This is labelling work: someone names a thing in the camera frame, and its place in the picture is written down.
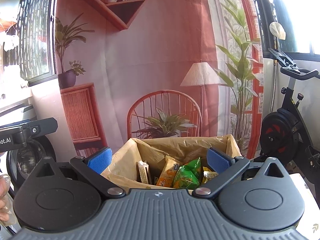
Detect yellow snack bag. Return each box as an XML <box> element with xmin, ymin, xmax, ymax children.
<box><xmin>201</xmin><ymin>167</ymin><xmax>219</xmax><ymax>185</ymax></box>

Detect green corn snack bag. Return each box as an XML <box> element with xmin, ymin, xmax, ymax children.
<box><xmin>172</xmin><ymin>157</ymin><xmax>201</xmax><ymax>190</ymax></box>

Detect person's left hand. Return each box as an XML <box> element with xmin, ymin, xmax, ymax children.
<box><xmin>0</xmin><ymin>174</ymin><xmax>10</xmax><ymax>222</ymax></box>

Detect washing machine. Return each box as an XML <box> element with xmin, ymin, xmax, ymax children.
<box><xmin>6</xmin><ymin>136</ymin><xmax>56</xmax><ymax>195</ymax></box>

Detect cardboard box with plastic liner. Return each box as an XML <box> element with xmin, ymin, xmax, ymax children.
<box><xmin>101</xmin><ymin>134</ymin><xmax>241</xmax><ymax>192</ymax></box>

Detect wafer biscuit packet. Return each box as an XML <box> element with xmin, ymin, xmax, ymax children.
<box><xmin>137</xmin><ymin>160</ymin><xmax>152</xmax><ymax>185</ymax></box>

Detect orange snack packet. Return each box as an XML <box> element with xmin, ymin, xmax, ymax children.
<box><xmin>156</xmin><ymin>155</ymin><xmax>181</xmax><ymax>187</ymax></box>

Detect black exercise bike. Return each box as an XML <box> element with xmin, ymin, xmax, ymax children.
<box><xmin>254</xmin><ymin>48</ymin><xmax>319</xmax><ymax>203</ymax></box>

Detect printed room backdrop cloth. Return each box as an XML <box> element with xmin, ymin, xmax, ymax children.
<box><xmin>55</xmin><ymin>0</ymin><xmax>264</xmax><ymax>158</ymax></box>

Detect white cloth on pole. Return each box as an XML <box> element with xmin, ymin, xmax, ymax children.
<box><xmin>269</xmin><ymin>21</ymin><xmax>286</xmax><ymax>40</ymax></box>

